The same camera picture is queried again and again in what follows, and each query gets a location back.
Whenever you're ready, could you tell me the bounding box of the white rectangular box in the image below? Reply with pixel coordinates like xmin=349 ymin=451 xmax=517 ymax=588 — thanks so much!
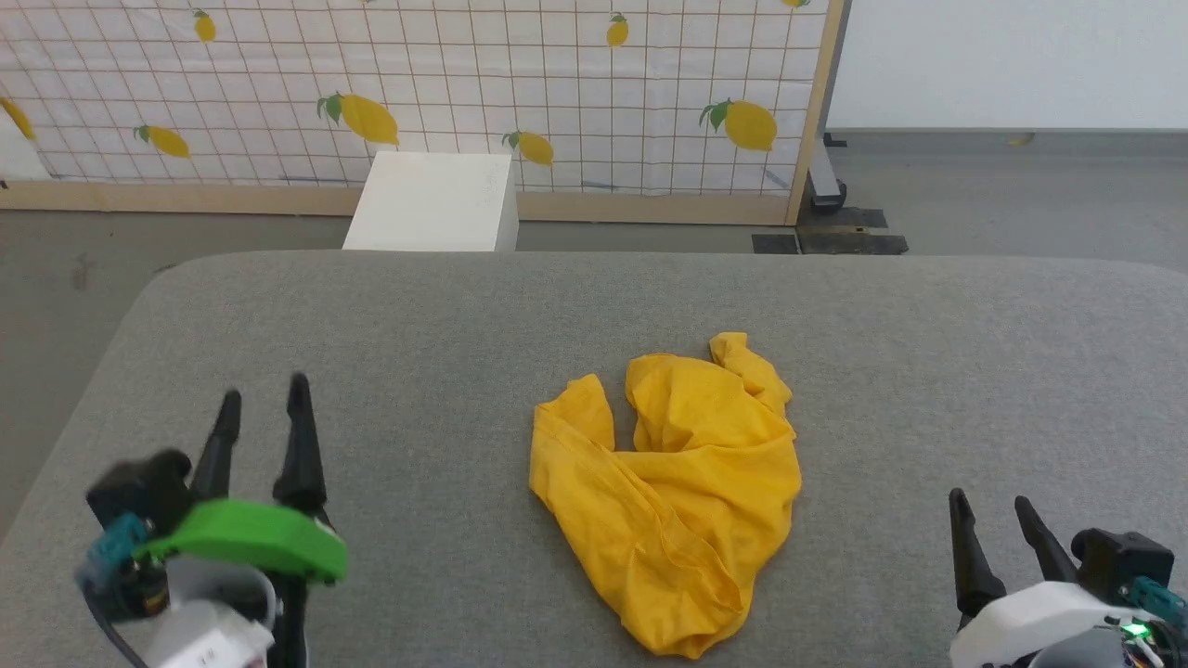
xmin=342 ymin=151 xmax=520 ymax=253

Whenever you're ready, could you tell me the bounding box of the grey partition foot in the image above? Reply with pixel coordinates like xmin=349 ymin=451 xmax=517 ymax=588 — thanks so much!
xmin=806 ymin=133 xmax=848 ymax=213

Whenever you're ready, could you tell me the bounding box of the dark brown floor plate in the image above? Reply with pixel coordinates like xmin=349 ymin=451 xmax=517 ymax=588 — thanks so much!
xmin=810 ymin=206 xmax=890 ymax=231

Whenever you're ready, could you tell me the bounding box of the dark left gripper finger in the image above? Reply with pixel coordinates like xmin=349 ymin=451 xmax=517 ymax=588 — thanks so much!
xmin=273 ymin=372 xmax=329 ymax=512
xmin=189 ymin=389 xmax=243 ymax=507

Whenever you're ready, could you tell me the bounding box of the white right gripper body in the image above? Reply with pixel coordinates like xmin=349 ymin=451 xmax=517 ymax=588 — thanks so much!
xmin=949 ymin=581 xmax=1153 ymax=668

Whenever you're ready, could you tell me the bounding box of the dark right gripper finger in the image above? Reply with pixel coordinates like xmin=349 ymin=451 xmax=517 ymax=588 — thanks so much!
xmin=1014 ymin=495 xmax=1079 ymax=585
xmin=948 ymin=489 xmax=1009 ymax=619

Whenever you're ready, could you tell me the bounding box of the white panel by partition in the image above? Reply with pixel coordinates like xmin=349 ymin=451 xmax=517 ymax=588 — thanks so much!
xmin=0 ymin=105 xmax=53 ymax=183

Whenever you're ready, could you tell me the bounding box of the yellow printed t-shirt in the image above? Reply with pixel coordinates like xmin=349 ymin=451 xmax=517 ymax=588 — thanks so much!
xmin=529 ymin=331 xmax=804 ymax=660

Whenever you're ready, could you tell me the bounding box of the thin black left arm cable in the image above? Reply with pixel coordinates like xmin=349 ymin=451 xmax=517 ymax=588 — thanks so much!
xmin=82 ymin=584 xmax=149 ymax=668

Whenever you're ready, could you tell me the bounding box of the lemon print partition screen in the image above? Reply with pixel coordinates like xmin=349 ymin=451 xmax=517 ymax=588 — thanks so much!
xmin=0 ymin=0 xmax=847 ymax=227

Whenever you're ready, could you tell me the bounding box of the long black floor mat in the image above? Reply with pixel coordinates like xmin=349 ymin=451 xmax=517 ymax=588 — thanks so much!
xmin=796 ymin=228 xmax=910 ymax=257

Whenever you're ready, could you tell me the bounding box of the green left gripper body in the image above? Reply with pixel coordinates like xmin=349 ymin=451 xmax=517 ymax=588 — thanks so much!
xmin=135 ymin=498 xmax=350 ymax=586

